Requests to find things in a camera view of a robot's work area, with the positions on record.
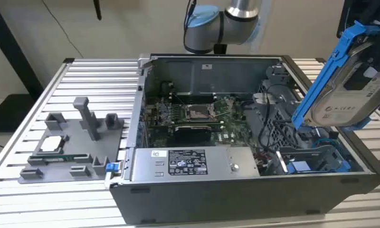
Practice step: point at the locking lever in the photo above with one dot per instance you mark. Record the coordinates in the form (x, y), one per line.
(226, 113)
(181, 99)

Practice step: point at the silver CPU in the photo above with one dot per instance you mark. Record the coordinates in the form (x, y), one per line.
(53, 143)

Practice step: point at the silver power supply unit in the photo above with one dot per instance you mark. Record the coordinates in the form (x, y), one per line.
(241, 156)

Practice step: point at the blue case latch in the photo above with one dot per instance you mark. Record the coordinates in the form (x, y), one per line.
(111, 167)

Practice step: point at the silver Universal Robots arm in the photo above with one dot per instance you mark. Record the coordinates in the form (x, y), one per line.
(209, 33)

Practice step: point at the CPU socket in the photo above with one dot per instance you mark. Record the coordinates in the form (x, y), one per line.
(198, 111)

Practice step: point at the black RAM slot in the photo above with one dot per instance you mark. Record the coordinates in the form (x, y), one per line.
(197, 122)
(194, 95)

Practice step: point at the gray parts rack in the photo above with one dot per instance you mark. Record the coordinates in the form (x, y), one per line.
(82, 142)

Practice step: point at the hard disk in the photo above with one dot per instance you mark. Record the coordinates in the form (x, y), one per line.
(336, 104)
(299, 166)

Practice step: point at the black open PC case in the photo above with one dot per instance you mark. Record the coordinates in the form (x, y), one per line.
(209, 202)

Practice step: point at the gray metal disk bay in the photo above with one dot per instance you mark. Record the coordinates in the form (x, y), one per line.
(273, 123)

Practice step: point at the green motherboard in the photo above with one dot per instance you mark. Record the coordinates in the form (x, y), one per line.
(238, 135)

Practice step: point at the green RAM stick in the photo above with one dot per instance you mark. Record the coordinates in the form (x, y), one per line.
(73, 157)

